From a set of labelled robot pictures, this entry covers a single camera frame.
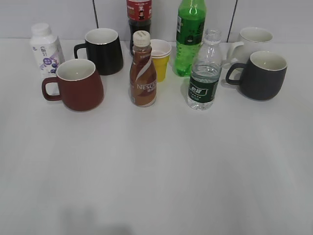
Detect clear water bottle green label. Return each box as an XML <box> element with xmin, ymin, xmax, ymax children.
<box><xmin>187</xmin><ymin>29</ymin><xmax>223</xmax><ymax>111</ymax></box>

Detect red ceramic mug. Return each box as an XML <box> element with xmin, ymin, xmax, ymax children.
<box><xmin>42</xmin><ymin>59</ymin><xmax>104</xmax><ymax>112</ymax></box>

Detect black ceramic mug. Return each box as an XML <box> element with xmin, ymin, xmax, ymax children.
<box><xmin>73</xmin><ymin>28</ymin><xmax>124</xmax><ymax>75</ymax></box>

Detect dark grey ceramic mug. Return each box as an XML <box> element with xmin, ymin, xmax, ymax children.
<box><xmin>225</xmin><ymin>51</ymin><xmax>288</xmax><ymax>101</ymax></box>

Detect white ceramic mug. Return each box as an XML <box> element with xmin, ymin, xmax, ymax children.
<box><xmin>225</xmin><ymin>27</ymin><xmax>273</xmax><ymax>65</ymax></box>

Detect brown Nescafe coffee bottle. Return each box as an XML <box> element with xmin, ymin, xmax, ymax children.
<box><xmin>130</xmin><ymin>30</ymin><xmax>157</xmax><ymax>107</ymax></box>

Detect yellow plastic cup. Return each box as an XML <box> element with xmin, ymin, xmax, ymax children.
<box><xmin>152</xmin><ymin>55</ymin><xmax>170</xmax><ymax>82</ymax></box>

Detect white paper cup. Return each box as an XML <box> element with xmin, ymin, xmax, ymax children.
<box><xmin>151</xmin><ymin>39</ymin><xmax>172</xmax><ymax>58</ymax></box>

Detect cola bottle red label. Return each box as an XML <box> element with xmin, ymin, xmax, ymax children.
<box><xmin>126</xmin><ymin>0</ymin><xmax>152</xmax><ymax>56</ymax></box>

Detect green soda bottle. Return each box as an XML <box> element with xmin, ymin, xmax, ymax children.
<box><xmin>175</xmin><ymin>0</ymin><xmax>206</xmax><ymax>76</ymax></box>

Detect white blueberry yogurt bottle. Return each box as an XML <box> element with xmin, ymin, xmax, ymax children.
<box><xmin>30</xmin><ymin>23</ymin><xmax>65</xmax><ymax>79</ymax></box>

